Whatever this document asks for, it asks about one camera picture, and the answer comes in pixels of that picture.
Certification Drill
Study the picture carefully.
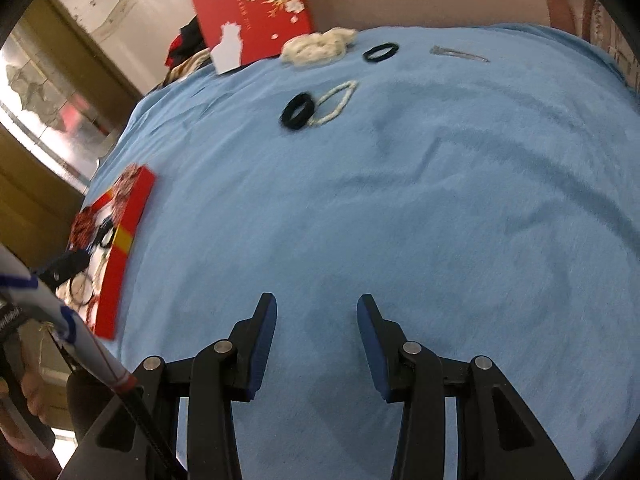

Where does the cream dotted scrunchie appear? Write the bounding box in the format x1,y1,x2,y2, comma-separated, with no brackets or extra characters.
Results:
280,27,359,67

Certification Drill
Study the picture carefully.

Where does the thin black hair tie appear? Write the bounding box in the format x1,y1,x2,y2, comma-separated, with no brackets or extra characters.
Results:
362,41,400,65

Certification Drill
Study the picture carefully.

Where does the red polka dot scrunchie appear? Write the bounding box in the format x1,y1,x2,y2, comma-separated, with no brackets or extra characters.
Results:
70,205,108,247

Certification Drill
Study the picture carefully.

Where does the black cable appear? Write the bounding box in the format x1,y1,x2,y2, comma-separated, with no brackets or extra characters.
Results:
117,385,189,480

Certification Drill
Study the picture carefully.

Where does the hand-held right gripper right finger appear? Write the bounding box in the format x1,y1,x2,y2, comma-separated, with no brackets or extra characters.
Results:
356,294,576,480

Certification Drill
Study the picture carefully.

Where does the person's left hand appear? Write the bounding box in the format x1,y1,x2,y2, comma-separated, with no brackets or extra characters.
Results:
20,332,52,418

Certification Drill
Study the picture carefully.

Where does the blue cloth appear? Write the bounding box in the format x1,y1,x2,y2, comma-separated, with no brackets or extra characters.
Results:
82,24,640,480

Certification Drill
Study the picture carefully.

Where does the red plaid scrunchie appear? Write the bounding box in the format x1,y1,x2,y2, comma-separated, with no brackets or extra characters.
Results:
111,165,147,202

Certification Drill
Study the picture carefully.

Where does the black elastic headband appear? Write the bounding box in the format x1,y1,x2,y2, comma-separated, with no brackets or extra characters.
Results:
97,220,119,249

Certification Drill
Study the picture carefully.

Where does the dark garment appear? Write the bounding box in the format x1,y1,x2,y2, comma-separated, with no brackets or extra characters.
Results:
165,22,207,68

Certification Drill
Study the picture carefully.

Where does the silver hair clip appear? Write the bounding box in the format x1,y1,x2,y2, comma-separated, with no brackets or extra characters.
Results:
429,45,492,64

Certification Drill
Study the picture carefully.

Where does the thick black hair tie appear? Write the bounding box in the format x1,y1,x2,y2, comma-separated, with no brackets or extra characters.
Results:
279,91,319,131

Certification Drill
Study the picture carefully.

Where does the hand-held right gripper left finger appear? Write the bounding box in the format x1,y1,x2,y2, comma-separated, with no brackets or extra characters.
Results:
60,292,278,480

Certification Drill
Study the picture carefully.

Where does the white bead bracelet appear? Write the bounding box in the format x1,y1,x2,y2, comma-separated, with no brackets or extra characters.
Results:
305,80,359,128

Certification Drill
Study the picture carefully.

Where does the wooden cabinet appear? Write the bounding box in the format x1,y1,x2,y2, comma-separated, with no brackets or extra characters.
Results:
0,0,147,261

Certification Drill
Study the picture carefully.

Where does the beige striped cloth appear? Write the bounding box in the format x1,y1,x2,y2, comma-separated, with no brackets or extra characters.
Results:
161,50,216,87

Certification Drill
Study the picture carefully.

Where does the red gift box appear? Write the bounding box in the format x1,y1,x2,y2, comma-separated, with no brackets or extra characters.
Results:
65,164,157,339

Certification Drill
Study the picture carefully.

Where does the wooden armchair striped cushion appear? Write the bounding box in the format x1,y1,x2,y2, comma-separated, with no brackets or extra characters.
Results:
545,0,640,86

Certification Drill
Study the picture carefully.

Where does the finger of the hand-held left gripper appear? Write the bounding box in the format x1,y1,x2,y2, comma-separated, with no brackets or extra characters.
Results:
34,251,90,287

